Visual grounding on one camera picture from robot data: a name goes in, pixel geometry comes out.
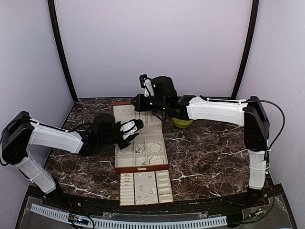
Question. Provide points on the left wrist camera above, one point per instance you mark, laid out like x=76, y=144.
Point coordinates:
x=131, y=127

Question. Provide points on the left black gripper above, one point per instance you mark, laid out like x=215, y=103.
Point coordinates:
x=123, y=145

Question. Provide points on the white slotted cable duct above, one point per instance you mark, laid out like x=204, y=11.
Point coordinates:
x=125, y=221

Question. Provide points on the silver bangle with charm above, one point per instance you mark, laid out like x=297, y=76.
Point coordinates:
x=156, y=160

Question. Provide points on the green plastic bowl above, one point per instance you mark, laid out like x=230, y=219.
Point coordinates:
x=182, y=124

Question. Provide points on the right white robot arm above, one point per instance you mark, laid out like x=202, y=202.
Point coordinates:
x=248, y=113

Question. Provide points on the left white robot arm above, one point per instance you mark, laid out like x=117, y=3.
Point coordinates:
x=24, y=132

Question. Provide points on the brown wooden jewelry box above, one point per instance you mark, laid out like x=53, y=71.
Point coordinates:
x=149, y=142

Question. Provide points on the black front rail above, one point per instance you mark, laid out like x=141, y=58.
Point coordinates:
x=97, y=193

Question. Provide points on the beige jewelry tray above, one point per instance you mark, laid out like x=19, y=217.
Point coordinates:
x=145, y=188

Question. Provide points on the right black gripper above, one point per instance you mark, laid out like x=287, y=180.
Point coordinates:
x=139, y=106

